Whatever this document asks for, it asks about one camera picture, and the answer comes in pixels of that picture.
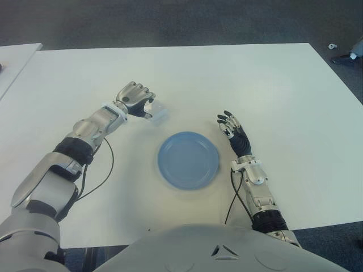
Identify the grey robot torso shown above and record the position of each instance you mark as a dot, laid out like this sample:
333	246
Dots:
227	249

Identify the dark shoe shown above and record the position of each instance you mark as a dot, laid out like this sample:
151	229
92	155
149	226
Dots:
341	59

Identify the blue plate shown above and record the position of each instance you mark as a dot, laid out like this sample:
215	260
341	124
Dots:
188	160

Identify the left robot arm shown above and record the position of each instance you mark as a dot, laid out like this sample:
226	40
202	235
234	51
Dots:
56	175

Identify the grey trouser leg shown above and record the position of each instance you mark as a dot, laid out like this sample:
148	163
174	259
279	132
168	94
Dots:
358	48

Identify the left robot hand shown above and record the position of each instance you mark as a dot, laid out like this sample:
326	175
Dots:
133	96

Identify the white charger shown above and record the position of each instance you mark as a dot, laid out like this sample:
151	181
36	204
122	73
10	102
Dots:
158	112

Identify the crumpled white paper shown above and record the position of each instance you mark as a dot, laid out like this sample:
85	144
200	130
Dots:
331	46

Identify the white side table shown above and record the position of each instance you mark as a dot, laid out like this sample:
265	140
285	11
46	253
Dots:
14	63

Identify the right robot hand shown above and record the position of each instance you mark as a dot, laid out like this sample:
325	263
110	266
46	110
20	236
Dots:
241	141

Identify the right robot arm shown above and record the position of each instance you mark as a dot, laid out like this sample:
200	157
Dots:
261	195

